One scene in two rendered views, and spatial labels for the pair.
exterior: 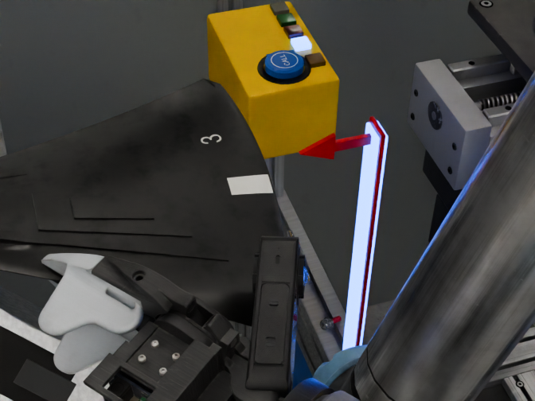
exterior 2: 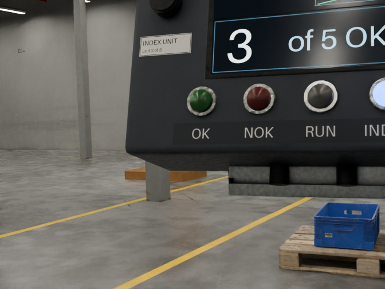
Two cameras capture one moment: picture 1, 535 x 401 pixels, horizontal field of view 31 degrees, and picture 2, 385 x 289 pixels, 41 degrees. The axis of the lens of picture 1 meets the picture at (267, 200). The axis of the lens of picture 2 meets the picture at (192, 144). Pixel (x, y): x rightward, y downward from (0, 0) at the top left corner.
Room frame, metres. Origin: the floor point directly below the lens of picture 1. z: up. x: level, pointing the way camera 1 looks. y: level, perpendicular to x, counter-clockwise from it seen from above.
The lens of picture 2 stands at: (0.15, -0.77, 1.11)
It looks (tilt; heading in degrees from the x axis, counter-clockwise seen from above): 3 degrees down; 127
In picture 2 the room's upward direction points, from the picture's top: 2 degrees counter-clockwise
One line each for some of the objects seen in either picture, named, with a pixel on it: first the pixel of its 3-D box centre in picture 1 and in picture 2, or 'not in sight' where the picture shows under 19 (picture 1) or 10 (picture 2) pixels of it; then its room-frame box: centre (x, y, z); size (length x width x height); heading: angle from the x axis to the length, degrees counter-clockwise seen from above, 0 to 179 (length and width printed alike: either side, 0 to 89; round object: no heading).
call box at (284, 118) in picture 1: (270, 83); not in sight; (0.86, 0.00, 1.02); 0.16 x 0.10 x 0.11; 19
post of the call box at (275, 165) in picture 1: (268, 152); not in sight; (0.86, 0.00, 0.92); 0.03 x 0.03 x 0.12; 19
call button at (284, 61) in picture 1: (284, 65); not in sight; (0.82, -0.02, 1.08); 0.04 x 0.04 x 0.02
